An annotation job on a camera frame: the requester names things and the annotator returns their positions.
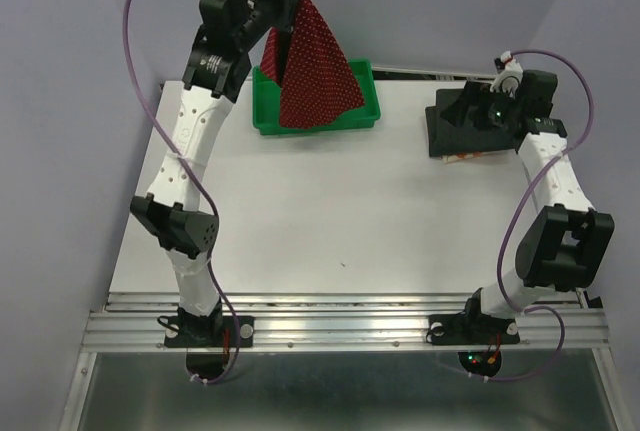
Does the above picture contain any dark grey dotted skirt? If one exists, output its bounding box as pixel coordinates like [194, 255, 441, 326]
[425, 88, 513, 158]

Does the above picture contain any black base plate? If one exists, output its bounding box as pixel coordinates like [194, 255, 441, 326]
[427, 313, 520, 346]
[157, 316, 255, 349]

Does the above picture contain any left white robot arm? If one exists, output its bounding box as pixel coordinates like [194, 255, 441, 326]
[130, 0, 299, 346]

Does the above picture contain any folded orange floral skirt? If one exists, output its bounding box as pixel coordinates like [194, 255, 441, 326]
[441, 151, 513, 165]

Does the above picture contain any red polka dot skirt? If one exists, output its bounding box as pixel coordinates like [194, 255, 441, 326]
[260, 0, 365, 130]

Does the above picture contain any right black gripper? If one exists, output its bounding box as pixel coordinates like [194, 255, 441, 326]
[438, 80, 523, 129]

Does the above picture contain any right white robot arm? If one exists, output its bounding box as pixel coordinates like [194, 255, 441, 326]
[429, 70, 615, 345]

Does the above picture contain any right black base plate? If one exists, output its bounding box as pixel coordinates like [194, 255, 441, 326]
[427, 313, 520, 346]

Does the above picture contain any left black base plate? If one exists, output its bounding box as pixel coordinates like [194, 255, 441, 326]
[157, 316, 255, 349]

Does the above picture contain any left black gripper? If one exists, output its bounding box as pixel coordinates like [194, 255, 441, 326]
[235, 0, 302, 51]

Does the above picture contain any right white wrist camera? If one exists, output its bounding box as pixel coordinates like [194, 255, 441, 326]
[490, 51, 524, 97]

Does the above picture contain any aluminium rail frame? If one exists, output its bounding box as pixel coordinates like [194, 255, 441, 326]
[60, 292, 634, 430]

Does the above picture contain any green plastic tray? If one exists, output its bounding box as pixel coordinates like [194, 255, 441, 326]
[251, 59, 381, 136]

